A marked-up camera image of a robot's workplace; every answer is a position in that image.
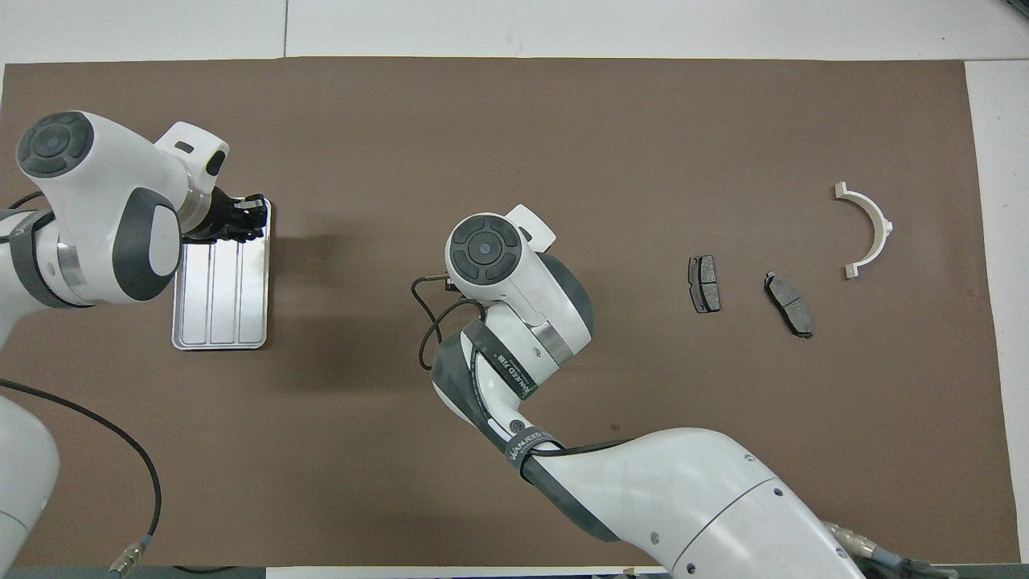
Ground curved dark brake pad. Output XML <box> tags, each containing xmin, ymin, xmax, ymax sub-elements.
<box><xmin>763</xmin><ymin>271</ymin><xmax>815</xmax><ymax>339</ymax></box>

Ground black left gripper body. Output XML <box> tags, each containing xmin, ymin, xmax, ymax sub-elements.
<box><xmin>183</xmin><ymin>187</ymin><xmax>244</xmax><ymax>244</ymax></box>

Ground brown paper table mat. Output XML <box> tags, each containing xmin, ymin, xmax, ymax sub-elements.
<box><xmin>0</xmin><ymin>56</ymin><xmax>1022</xmax><ymax>568</ymax></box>

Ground silver metal tray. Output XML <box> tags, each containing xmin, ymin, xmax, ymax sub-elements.
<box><xmin>171</xmin><ymin>197</ymin><xmax>273</xmax><ymax>351</ymax></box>

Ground white semicircular plastic bracket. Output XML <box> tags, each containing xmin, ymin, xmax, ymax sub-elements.
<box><xmin>834</xmin><ymin>182</ymin><xmax>896</xmax><ymax>281</ymax></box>

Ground rectangular dark brake pad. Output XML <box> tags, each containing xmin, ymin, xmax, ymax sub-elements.
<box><xmin>687</xmin><ymin>254</ymin><xmax>722</xmax><ymax>314</ymax></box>

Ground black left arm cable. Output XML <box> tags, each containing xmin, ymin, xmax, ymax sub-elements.
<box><xmin>0</xmin><ymin>191</ymin><xmax>163</xmax><ymax>579</ymax></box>

